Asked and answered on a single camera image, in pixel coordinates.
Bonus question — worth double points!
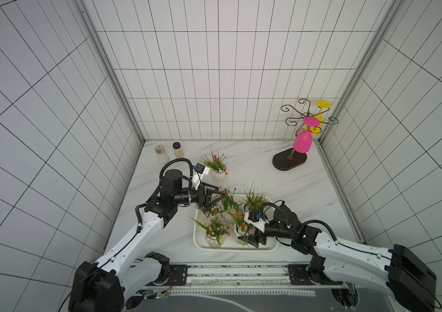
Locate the yellow wine glass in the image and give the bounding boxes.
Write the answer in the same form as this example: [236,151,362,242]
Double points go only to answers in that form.
[309,100,332,136]

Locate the pink wine glass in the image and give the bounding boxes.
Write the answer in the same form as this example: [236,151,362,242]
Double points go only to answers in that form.
[293,116,321,153]

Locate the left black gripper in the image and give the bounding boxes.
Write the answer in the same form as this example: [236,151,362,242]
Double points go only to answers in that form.
[175,181,226,209]

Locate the black metal glass rack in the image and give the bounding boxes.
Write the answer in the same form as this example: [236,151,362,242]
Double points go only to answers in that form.
[272,98,339,171]

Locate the pink flower white pot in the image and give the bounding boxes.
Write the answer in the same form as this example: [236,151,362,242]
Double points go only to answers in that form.
[195,204,225,221]

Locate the white spice jar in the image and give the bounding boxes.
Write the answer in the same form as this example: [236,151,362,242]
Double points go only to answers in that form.
[155,144,170,165]

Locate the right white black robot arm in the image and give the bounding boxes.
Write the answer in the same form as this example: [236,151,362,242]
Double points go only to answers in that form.
[244,202,442,311]

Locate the black lid spice jar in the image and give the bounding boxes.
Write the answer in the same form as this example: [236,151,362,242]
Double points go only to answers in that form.
[173,142,184,159]

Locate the aluminium mounting rail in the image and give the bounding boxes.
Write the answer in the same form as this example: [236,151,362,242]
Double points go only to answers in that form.
[86,261,395,291]

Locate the white rectangular storage tray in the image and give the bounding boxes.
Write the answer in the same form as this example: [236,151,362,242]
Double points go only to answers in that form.
[193,194,278,253]

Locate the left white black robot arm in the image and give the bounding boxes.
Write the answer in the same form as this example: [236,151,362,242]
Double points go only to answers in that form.
[62,158,225,311]

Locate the red flower white pot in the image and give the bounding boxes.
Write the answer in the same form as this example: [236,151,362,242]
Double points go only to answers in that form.
[222,188,243,220]

